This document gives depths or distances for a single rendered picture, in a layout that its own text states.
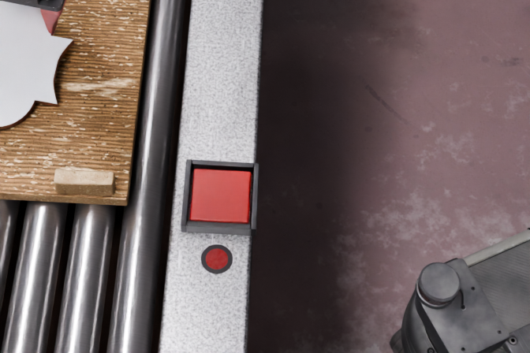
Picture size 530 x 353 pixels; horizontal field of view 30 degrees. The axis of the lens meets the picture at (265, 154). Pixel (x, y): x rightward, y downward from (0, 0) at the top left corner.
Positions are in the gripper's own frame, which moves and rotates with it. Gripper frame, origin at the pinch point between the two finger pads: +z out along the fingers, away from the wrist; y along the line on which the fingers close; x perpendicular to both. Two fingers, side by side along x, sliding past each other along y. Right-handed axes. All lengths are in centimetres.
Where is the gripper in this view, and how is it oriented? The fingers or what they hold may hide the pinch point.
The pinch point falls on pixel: (17, 18)
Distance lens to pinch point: 108.9
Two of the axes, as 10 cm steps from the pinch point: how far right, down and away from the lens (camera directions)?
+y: 9.8, 1.9, 0.0
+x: 1.6, -8.2, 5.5
